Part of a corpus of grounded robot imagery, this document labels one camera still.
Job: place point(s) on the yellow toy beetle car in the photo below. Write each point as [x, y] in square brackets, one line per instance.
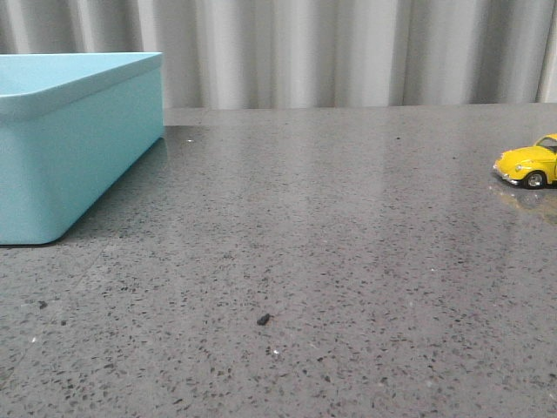
[531, 167]

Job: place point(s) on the light blue plastic box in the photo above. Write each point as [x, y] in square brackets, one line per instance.
[71, 125]

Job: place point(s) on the small black debris piece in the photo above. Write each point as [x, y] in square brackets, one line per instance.
[263, 319]

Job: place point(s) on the white pleated curtain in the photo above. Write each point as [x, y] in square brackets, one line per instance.
[301, 54]

